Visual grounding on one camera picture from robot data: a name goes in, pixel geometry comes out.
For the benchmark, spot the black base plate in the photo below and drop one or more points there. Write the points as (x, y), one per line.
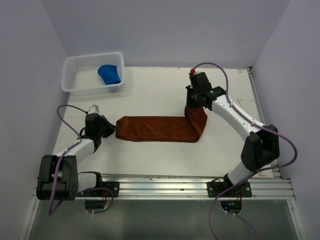
(102, 190)
(217, 186)

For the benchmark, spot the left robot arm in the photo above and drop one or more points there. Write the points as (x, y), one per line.
(59, 178)

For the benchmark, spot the blue towel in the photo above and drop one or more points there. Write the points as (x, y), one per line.
(109, 74)

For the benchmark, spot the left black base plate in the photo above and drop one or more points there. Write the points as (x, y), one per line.
(102, 190)

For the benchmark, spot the brown towel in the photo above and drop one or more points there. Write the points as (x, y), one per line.
(181, 129)

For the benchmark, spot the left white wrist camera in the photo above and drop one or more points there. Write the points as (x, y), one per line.
(94, 109)

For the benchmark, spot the aluminium mounting rail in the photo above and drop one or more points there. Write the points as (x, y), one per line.
(153, 187)

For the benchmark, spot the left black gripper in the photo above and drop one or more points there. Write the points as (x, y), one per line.
(111, 127)

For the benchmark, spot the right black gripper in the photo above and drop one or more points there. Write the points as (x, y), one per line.
(189, 102)

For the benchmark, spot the white plastic basket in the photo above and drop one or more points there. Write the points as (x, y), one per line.
(80, 74)

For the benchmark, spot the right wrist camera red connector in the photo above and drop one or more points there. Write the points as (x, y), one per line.
(193, 72)

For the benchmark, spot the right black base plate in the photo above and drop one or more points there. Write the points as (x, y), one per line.
(217, 186)

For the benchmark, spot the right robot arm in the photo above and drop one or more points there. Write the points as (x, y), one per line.
(261, 146)

